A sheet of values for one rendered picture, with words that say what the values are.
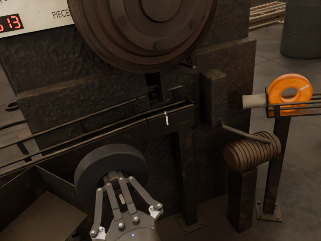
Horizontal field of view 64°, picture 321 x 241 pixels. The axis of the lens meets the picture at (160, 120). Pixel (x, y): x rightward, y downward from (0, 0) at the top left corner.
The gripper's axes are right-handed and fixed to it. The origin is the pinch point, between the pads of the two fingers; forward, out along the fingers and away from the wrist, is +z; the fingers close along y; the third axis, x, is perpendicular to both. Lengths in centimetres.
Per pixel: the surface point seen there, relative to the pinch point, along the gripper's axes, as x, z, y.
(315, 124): -89, 68, 157
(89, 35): 17.7, 38.2, 5.9
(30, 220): -25.2, 18.7, -26.0
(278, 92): -14, 26, 69
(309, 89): -13, 20, 78
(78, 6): 25.7, 38.6, 5.2
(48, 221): -24.8, 15.6, -20.9
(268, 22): -100, 331, 340
